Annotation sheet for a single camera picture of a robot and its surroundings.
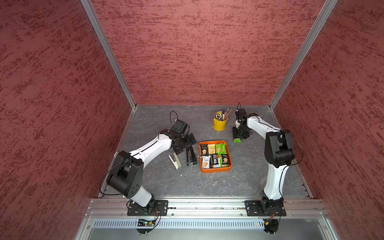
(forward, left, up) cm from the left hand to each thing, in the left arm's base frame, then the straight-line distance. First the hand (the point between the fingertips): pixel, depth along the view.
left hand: (190, 148), depth 87 cm
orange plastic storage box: (-11, -9, -5) cm, 15 cm away
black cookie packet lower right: (-5, -21, -5) cm, 22 cm away
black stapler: (+1, 0, -7) cm, 7 cm away
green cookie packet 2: (+3, -19, -7) cm, 21 cm away
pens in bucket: (+26, -22, 0) cm, 34 cm away
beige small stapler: (-6, +9, -5) cm, 12 cm away
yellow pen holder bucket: (+21, -20, -5) cm, 29 cm away
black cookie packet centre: (-5, -14, -6) cm, 16 cm away
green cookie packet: (+8, -31, -5) cm, 32 cm away
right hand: (+11, -31, -6) cm, 33 cm away
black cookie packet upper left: (+2, -9, -5) cm, 10 cm away
